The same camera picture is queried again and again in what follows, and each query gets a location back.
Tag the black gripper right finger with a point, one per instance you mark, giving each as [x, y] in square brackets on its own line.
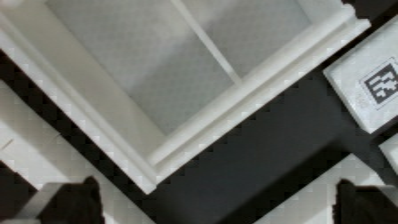
[366, 204]

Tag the white U-shaped workspace fence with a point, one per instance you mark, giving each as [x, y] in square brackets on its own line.
[44, 160]

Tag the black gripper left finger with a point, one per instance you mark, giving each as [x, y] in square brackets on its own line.
[75, 207]

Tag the white cabinet body box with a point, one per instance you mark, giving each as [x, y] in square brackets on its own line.
[162, 67]

